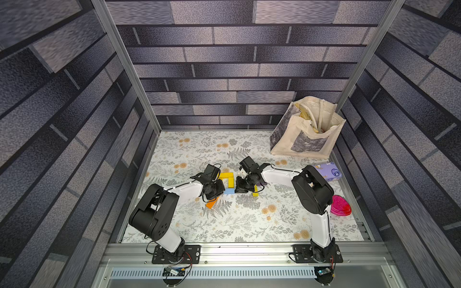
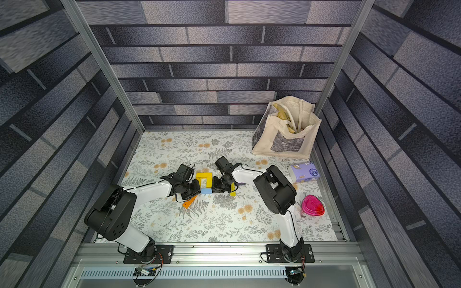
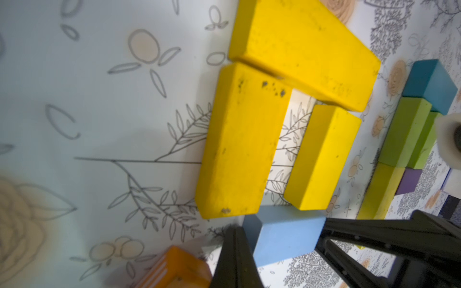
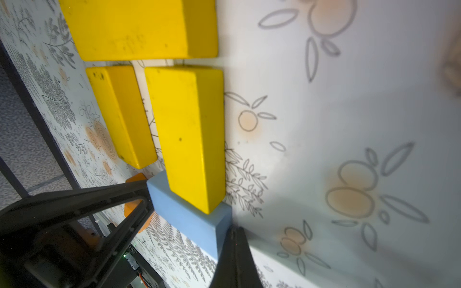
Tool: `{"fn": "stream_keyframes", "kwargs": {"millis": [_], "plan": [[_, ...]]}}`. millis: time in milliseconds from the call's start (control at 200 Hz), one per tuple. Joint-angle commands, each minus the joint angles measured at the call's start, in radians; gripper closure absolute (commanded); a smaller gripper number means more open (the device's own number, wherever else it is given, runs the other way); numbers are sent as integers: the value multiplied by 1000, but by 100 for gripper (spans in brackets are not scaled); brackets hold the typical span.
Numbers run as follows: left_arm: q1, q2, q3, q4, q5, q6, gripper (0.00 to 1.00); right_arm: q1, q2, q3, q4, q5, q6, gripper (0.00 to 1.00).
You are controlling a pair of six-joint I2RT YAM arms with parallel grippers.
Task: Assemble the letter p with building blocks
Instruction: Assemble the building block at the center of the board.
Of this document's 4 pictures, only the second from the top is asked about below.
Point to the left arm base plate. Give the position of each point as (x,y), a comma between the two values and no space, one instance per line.
(153,254)

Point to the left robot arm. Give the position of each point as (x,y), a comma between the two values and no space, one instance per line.
(110,215)

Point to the orange block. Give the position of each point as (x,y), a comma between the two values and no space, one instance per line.
(187,204)

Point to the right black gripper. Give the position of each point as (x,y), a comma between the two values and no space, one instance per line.
(219,183)

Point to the pink plastic bowl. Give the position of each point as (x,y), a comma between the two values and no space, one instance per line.
(312,206)

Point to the aluminium front rail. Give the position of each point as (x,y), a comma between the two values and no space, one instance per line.
(220,254)

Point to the circuit board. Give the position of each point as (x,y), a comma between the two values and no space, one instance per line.
(141,271)
(294,275)

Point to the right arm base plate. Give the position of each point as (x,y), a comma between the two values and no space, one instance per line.
(279,254)

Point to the cream canvas tote bag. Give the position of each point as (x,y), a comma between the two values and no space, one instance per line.
(287,129)

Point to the long yellow block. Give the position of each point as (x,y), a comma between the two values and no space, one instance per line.
(233,190)
(204,175)

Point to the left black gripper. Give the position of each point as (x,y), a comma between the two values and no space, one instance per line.
(197,191)

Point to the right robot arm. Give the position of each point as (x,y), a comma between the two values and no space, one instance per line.
(277,193)

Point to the right circuit board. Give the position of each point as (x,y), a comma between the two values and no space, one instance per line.
(294,275)

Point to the purple tissue box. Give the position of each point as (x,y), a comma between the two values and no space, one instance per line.
(303,172)

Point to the left circuit board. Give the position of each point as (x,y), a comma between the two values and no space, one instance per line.
(141,271)

